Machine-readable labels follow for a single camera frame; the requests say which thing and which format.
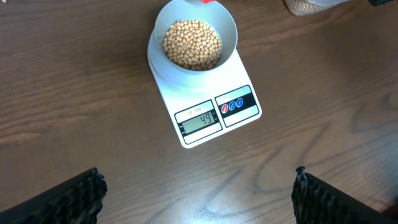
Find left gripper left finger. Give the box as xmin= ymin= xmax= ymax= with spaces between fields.
xmin=1 ymin=167 xmax=108 ymax=224

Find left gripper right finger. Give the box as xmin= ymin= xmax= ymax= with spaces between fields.
xmin=291 ymin=166 xmax=397 ymax=224

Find red plastic measuring scoop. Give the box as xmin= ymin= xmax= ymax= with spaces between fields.
xmin=200 ymin=0 xmax=216 ymax=4

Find white digital kitchen scale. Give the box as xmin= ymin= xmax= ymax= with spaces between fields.
xmin=147 ymin=29 xmax=262 ymax=149

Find soybeans in white bowl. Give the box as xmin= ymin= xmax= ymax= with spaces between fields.
xmin=162 ymin=19 xmax=223 ymax=71

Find white round bowl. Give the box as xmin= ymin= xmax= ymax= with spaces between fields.
xmin=154 ymin=0 xmax=238 ymax=73

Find clear plastic soybean container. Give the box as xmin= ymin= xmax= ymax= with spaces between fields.
xmin=284 ymin=0 xmax=349 ymax=16

